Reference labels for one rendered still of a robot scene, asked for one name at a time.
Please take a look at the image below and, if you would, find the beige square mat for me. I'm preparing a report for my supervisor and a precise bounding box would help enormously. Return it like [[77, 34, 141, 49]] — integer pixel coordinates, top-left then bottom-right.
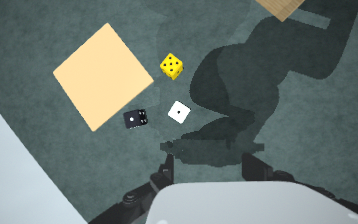
[[53, 23, 154, 131]]

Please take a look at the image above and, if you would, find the yellow die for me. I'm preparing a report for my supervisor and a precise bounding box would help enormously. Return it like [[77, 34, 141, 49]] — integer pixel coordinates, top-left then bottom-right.
[[160, 54, 183, 80]]

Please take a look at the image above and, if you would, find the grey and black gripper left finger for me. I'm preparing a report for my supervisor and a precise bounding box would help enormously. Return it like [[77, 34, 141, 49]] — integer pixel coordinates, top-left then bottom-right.
[[88, 154, 174, 224]]

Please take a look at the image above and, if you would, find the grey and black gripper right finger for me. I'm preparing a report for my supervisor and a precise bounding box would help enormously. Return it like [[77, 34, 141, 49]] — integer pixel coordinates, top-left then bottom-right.
[[242, 153, 358, 214]]

